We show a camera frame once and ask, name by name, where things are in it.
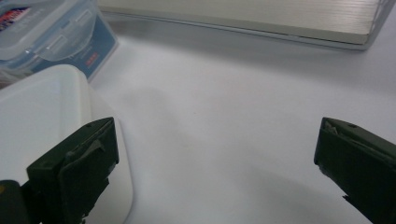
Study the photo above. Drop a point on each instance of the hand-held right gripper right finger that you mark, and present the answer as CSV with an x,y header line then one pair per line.
x,y
358,161

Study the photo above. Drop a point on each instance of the clear lidded food container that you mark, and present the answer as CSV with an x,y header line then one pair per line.
x,y
62,31

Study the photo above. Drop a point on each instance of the white square bowl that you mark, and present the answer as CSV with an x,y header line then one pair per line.
x,y
37,109

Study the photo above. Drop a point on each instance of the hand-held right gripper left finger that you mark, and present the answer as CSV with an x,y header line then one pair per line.
x,y
77,174

